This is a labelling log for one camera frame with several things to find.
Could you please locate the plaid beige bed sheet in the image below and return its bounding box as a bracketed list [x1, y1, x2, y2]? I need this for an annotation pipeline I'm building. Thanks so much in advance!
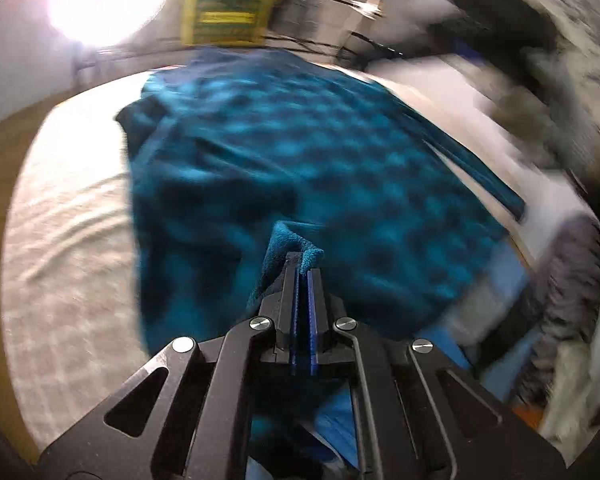
[1, 62, 581, 448]

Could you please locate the black metal rack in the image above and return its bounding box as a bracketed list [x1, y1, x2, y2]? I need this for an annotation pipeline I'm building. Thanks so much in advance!
[263, 0, 404, 72]

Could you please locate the grey striped trouser leg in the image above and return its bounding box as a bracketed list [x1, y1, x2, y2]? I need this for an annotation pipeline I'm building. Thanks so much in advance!
[507, 214, 600, 408]

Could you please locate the blue folded cloth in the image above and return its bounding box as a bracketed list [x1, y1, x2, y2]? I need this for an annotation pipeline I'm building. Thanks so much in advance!
[308, 242, 528, 479]

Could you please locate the gloved right hand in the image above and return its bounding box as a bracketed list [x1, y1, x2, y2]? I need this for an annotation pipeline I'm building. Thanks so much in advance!
[489, 49, 600, 190]

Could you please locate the yellow green patterned box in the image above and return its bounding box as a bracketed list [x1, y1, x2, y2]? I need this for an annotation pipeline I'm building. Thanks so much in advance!
[180, 0, 273, 48]

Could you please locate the teal plaid fleece garment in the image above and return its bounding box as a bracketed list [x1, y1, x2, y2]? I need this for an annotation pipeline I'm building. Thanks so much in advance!
[117, 48, 526, 352]

